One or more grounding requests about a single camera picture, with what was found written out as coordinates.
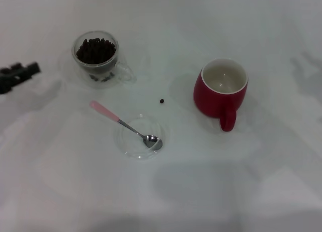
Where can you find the red ceramic mug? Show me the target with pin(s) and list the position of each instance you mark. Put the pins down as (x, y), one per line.
(211, 101)

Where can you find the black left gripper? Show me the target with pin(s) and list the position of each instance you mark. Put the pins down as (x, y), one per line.
(12, 78)

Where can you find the double-wall glass cup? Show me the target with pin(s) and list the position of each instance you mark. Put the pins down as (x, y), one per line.
(118, 68)

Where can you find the clear glass saucer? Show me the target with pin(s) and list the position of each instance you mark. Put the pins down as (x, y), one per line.
(135, 151)

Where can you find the coffee beans pile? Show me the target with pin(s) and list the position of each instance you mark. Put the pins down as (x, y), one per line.
(96, 50)

